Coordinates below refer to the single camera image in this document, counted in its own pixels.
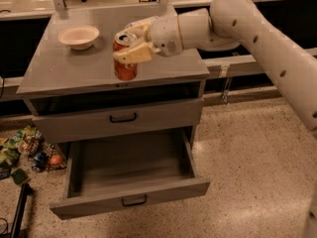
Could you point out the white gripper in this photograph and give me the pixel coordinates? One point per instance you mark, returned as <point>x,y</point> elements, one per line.
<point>164,34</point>

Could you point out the red coke can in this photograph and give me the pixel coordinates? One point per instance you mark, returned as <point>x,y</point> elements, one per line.
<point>124,71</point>

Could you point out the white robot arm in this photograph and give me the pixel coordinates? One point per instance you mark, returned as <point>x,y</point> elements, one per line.
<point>224,26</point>

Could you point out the grey drawer cabinet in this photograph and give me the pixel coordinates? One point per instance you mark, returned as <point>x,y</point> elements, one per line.
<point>61,80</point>

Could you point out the closed grey top drawer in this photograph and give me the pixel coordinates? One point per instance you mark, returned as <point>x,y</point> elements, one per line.
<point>125,120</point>

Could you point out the open grey middle drawer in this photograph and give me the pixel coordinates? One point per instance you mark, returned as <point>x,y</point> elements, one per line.
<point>121,172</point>

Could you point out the blue soda can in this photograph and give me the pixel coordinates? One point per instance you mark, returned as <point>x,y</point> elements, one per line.
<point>39,162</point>

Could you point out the white plastic bottle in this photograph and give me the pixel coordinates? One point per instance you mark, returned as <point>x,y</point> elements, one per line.
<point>141,23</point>

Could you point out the white paper bowl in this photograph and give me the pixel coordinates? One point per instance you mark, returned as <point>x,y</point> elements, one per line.
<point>79,37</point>

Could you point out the orange fruit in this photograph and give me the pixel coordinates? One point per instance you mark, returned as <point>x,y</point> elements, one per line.
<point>56,161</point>

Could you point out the green chip bag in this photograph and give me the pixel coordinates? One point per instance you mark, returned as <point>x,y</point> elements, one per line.
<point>20,143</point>

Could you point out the green sponge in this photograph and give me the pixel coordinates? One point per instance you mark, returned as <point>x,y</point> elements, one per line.
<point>19,177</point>

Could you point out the black pole stand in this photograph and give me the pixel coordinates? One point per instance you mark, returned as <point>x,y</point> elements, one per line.
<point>17,222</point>

